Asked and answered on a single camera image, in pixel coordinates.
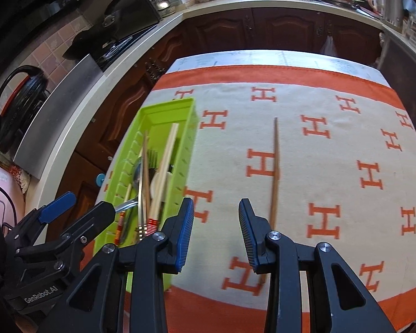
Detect green plastic utensil tray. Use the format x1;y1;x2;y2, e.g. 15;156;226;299
92;97;199;294

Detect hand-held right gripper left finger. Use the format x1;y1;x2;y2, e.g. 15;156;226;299
54;197;195;333

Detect low steel splash guard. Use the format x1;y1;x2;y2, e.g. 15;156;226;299
13;54;103;181

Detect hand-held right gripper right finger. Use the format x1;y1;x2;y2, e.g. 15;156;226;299
238;198;397;333

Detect long steel spoon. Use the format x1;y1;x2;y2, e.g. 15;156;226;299
132;161;144;198

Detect white ceramic spoon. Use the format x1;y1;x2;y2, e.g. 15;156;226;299
150;171;174;203

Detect orange beige printed blanket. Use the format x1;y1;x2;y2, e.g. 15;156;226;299
104;64;416;333

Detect black wok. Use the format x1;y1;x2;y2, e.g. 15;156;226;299
62;29;118;61

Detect small steel teapot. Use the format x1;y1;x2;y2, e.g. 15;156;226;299
154;0;176;18

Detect black pressure cooker lid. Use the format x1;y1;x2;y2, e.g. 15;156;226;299
0;65;51;153

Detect dark wooden kitchen cabinets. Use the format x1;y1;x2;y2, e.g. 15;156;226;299
52;5;385;216

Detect brown wooden chopstick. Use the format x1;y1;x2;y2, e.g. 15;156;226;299
260;117;281;284

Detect steel electric kettle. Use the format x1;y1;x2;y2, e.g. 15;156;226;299
367;0;403;25

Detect black range hood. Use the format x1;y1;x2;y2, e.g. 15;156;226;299
0;0;91;63

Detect pale floral table cover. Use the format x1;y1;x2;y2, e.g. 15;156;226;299
164;50;392;87

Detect large steel splash guard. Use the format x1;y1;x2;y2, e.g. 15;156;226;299
100;0;162;42

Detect gas stove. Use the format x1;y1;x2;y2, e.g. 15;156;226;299
90;35;136;73

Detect hanging plastic bag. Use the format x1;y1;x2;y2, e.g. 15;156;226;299
319;35;338;56

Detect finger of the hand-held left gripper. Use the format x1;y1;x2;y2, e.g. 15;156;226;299
17;191;77;247
57;201;116;268

